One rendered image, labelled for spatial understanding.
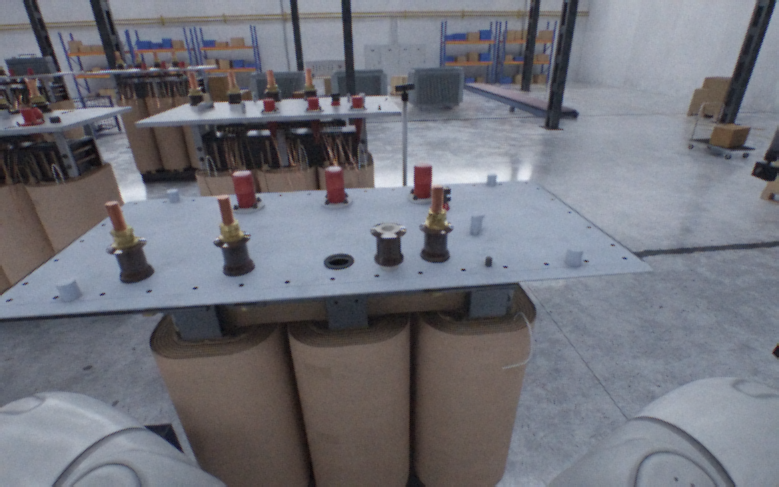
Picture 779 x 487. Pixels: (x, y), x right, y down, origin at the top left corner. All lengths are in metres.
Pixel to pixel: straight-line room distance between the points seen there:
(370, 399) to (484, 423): 0.45
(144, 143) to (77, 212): 3.96
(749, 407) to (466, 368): 0.93
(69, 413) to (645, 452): 0.58
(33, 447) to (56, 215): 2.89
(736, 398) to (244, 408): 1.27
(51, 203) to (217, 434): 2.23
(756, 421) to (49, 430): 0.72
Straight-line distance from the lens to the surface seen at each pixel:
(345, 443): 1.57
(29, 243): 3.66
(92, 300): 1.18
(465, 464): 1.78
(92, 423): 0.54
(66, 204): 3.33
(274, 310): 1.33
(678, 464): 0.44
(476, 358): 1.35
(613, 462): 0.44
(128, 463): 0.44
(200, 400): 1.46
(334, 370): 1.30
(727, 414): 0.55
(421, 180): 1.45
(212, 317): 1.26
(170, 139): 7.00
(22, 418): 0.59
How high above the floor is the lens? 1.89
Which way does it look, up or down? 27 degrees down
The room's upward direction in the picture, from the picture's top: 1 degrees counter-clockwise
